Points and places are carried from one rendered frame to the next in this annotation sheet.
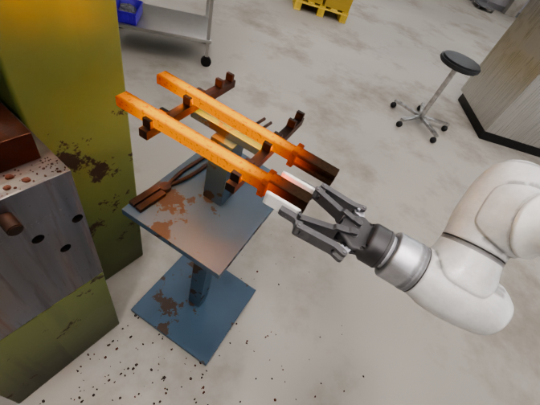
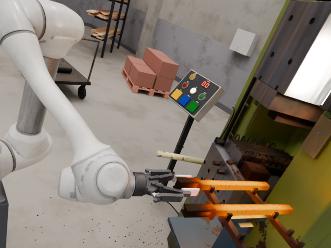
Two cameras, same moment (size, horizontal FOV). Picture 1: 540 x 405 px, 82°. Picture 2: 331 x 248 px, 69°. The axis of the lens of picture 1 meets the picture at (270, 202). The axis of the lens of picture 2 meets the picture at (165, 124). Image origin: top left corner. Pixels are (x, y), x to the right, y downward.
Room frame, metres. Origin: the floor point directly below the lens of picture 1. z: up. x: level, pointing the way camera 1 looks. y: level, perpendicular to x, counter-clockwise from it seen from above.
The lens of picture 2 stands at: (0.85, -0.58, 1.53)
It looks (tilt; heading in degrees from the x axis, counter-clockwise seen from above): 24 degrees down; 140
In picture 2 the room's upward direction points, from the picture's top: 20 degrees clockwise
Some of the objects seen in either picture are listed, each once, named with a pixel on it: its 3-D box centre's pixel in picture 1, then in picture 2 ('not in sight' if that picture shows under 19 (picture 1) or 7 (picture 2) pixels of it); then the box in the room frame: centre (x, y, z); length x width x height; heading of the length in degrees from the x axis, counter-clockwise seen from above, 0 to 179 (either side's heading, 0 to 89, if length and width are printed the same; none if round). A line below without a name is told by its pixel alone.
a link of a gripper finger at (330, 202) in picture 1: (334, 210); (166, 190); (0.42, -0.12, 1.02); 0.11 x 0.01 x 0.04; 59
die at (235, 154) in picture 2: not in sight; (262, 156); (0.24, 0.74, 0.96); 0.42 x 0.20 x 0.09; 67
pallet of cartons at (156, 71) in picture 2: not in sight; (148, 69); (-3.40, 2.06, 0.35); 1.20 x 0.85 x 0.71; 174
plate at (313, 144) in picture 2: not in sight; (319, 137); (0.50, 0.55, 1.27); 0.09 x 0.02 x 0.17; 157
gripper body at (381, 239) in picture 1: (362, 238); (145, 184); (0.38, -0.18, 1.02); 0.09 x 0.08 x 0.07; 78
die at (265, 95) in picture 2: not in sight; (294, 102); (0.24, 0.74, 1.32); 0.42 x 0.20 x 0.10; 67
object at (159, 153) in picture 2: not in sight; (184, 158); (-0.20, 0.60, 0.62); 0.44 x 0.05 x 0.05; 67
